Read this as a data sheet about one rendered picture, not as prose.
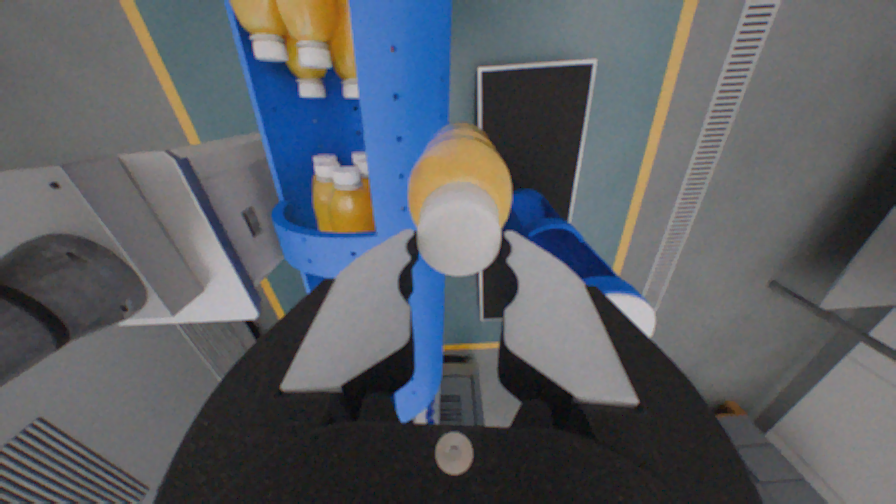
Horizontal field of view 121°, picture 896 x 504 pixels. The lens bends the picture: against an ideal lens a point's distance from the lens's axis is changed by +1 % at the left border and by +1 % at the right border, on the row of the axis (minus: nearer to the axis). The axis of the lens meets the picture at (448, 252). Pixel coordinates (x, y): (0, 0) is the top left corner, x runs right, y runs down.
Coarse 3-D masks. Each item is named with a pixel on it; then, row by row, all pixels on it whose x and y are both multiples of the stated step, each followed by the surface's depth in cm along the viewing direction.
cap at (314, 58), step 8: (304, 48) 33; (312, 48) 33; (304, 56) 33; (312, 56) 33; (320, 56) 33; (328, 56) 34; (304, 64) 33; (312, 64) 33; (320, 64) 34; (328, 64) 34
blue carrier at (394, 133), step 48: (384, 0) 25; (432, 0) 28; (240, 48) 35; (384, 48) 26; (432, 48) 30; (288, 96) 43; (336, 96) 49; (384, 96) 28; (432, 96) 32; (288, 144) 45; (336, 144) 52; (384, 144) 30; (288, 192) 46; (384, 192) 33; (288, 240) 37; (336, 240) 34; (384, 240) 36; (432, 288) 47; (432, 336) 53; (432, 384) 60
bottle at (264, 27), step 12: (240, 0) 30; (252, 0) 30; (264, 0) 31; (240, 12) 31; (252, 12) 31; (264, 12) 31; (276, 12) 32; (252, 24) 32; (264, 24) 32; (276, 24) 33; (252, 36) 33; (264, 36) 33; (276, 36) 34
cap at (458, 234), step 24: (456, 192) 12; (432, 216) 11; (456, 216) 11; (480, 216) 11; (432, 240) 12; (456, 240) 12; (480, 240) 12; (432, 264) 12; (456, 264) 12; (480, 264) 12
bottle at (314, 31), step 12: (276, 0) 30; (288, 0) 29; (300, 0) 29; (312, 0) 30; (324, 0) 30; (288, 12) 30; (300, 12) 30; (312, 12) 30; (324, 12) 31; (288, 24) 31; (300, 24) 31; (312, 24) 31; (324, 24) 32; (300, 36) 32; (312, 36) 32; (324, 36) 33; (300, 48) 33; (324, 48) 34
